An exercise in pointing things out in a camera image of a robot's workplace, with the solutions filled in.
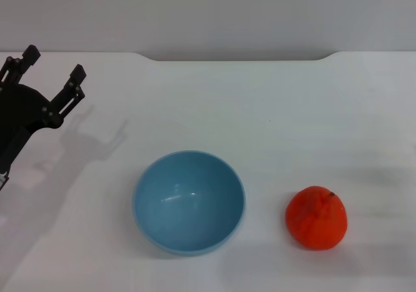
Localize blue ceramic bowl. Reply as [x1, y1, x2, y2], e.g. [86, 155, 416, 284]
[132, 150, 246, 258]

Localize orange fruit with stem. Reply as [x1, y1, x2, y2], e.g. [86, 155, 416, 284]
[285, 185, 348, 250]

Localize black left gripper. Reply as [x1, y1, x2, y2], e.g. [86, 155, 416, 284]
[0, 44, 87, 176]

